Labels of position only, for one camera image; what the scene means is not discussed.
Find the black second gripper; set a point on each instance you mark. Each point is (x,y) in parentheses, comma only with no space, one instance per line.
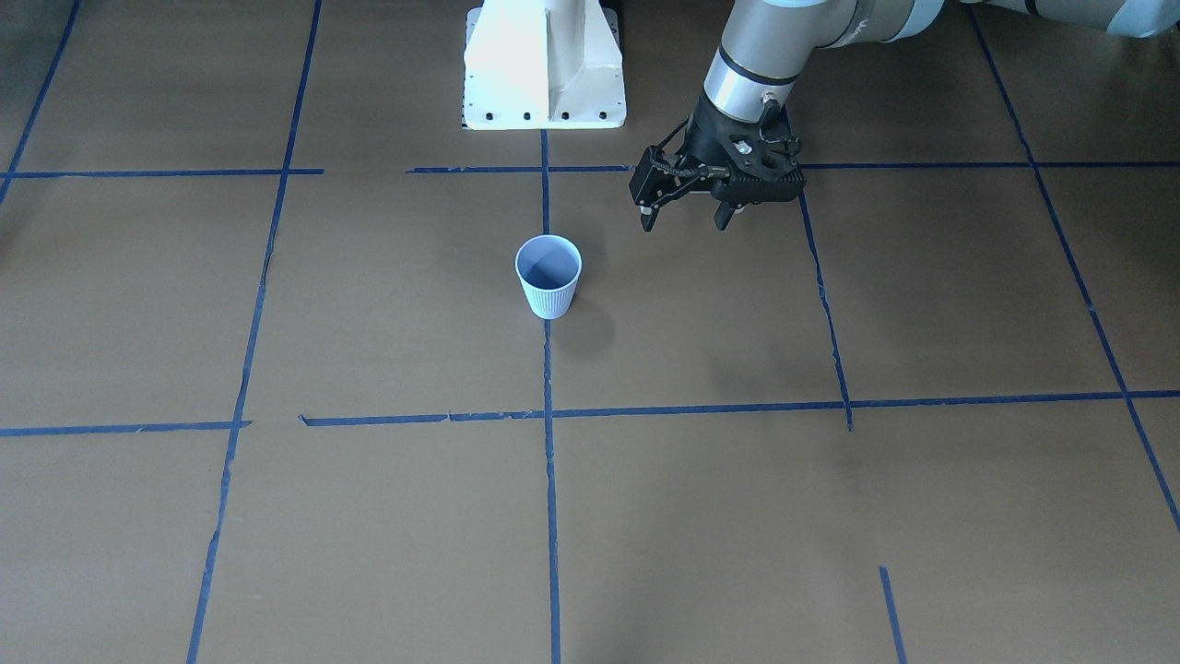
(705,140)

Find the blue ribbed cup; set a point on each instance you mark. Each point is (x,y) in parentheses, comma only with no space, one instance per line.
(548,268)

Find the silver blue second robot arm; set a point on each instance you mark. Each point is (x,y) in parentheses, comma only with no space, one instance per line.
(881,118)

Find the white column with base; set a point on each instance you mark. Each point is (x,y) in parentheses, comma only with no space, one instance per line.
(543,65)

